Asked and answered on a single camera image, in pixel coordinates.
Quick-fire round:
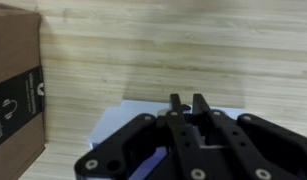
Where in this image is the brown cardboard shipping box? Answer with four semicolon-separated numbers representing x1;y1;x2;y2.
0;2;47;180

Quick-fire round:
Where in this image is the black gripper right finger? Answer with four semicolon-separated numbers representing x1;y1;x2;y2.
192;93;307;180

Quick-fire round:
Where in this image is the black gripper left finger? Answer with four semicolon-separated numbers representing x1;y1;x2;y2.
74;93;209;180

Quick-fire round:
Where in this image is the small white drawer cabinet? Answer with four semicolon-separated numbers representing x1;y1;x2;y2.
88;99;248;180

